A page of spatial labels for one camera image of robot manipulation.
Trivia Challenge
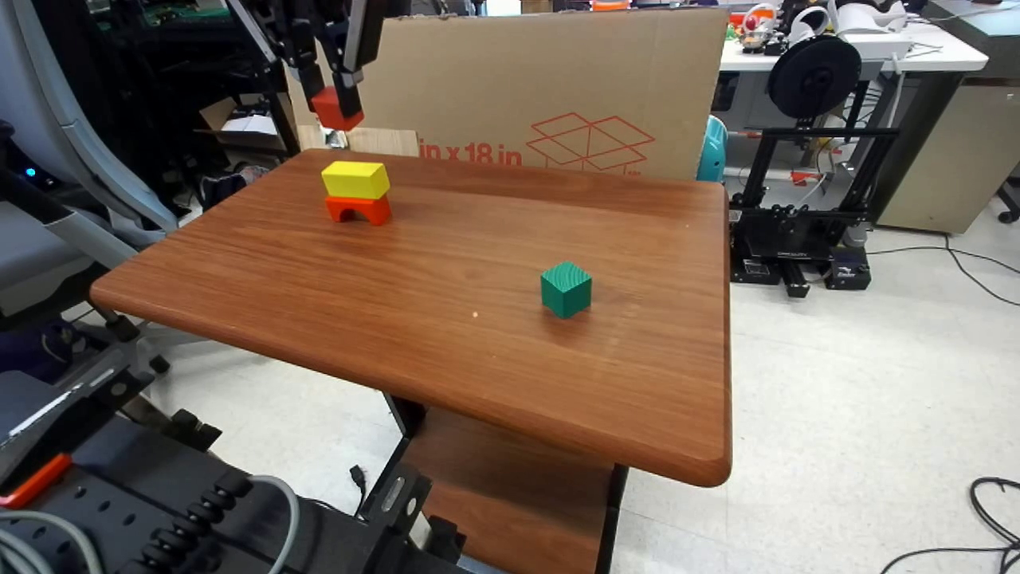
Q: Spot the orange cube block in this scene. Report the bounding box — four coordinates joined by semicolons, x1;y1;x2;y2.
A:
310;85;365;135

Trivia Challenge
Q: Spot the yellow rectangular block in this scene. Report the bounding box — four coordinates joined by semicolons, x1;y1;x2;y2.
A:
318;155;394;203

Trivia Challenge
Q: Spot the orange arch block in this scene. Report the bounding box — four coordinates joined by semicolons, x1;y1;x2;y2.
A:
321;191;394;228

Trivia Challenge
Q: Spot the green cube block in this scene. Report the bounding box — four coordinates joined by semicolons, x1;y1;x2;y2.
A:
539;258;595;321

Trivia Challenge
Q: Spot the teal round object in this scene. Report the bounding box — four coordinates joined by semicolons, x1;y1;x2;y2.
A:
694;112;733;185

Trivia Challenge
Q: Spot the black filament spool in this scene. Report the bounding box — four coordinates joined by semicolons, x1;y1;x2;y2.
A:
766;32;864;125

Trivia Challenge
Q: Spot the black 3D printer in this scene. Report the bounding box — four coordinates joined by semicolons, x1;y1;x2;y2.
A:
725;18;907;300

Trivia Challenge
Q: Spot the black power strip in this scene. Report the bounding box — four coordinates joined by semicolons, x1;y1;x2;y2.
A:
103;464;260;574

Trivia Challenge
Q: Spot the white background table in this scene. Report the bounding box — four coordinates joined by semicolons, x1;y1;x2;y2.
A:
717;3;995;79

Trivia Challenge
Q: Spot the beige cabinet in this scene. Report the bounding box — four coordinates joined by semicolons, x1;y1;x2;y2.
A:
872;77;1020;240

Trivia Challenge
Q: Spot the black clamp with orange handle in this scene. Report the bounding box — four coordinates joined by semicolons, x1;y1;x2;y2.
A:
0;448;80;512

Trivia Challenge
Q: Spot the black floor cable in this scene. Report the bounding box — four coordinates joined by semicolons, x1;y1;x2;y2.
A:
877;476;1020;574

